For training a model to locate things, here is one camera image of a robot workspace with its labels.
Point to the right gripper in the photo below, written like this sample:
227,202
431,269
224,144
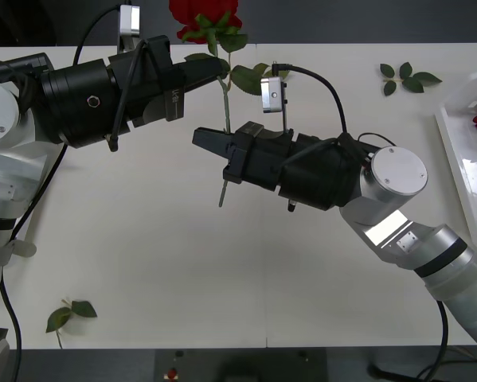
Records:
258,159

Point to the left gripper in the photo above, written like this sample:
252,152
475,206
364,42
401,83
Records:
154,79

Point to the red rose with green stem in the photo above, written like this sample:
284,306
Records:
225,107

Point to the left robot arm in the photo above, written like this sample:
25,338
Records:
75,103

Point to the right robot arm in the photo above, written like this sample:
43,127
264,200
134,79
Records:
397,171

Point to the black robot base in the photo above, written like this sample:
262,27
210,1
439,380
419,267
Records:
238,364

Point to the loose twig with five leaves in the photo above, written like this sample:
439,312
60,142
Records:
411,81

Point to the loose twig with two leaves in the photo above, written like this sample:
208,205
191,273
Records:
80,308

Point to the shallow white box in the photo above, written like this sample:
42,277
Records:
461,159

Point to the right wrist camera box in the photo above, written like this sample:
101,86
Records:
272,95

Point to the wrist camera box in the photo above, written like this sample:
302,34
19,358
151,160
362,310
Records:
272,95
129,20

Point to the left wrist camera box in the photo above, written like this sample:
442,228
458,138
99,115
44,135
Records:
129,20

